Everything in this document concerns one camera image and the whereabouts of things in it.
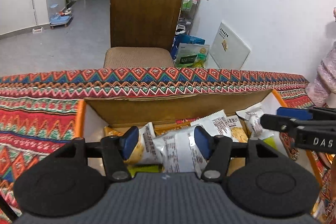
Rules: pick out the pink ceramic vase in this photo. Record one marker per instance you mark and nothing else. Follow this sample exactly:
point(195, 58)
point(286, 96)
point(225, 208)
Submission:
point(322, 90)

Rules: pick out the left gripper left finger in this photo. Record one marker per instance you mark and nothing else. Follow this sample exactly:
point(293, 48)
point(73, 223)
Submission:
point(115, 150)

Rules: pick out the green white bag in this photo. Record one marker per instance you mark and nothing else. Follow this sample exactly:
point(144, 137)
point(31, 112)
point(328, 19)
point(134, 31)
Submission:
point(192, 55)

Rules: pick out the red cardboard snack box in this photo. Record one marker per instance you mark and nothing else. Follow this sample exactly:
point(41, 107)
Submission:
point(98, 118)

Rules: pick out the white wall panel board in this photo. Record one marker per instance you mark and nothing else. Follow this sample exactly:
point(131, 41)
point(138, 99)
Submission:
point(228, 50)

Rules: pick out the metal storage rack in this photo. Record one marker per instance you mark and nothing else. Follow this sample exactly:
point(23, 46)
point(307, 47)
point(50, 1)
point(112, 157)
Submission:
point(186, 17)

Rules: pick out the brown wooden chair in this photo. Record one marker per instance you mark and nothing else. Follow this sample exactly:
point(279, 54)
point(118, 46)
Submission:
point(142, 33)

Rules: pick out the blue pet feeder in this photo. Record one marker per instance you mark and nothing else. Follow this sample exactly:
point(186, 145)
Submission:
point(60, 17)

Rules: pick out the golden cracker snack packet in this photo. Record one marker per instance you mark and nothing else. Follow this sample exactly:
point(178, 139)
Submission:
point(237, 131)

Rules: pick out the patterned red tablecloth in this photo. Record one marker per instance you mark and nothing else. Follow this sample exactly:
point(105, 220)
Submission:
point(39, 110)

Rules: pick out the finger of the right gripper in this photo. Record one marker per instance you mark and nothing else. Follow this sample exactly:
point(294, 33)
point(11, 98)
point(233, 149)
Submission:
point(301, 114)
point(279, 123)

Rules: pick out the oat crisp snack packet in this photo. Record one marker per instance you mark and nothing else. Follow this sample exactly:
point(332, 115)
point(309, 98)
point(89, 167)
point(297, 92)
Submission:
point(145, 152)

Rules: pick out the green long snack pack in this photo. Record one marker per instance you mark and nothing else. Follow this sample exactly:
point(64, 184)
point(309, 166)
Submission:
point(272, 141)

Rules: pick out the white grey snack packet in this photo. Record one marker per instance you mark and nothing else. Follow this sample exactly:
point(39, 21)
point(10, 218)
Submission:
point(179, 152)

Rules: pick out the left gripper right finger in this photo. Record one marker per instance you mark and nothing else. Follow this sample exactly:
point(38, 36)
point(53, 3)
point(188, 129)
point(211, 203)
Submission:
point(217, 151)

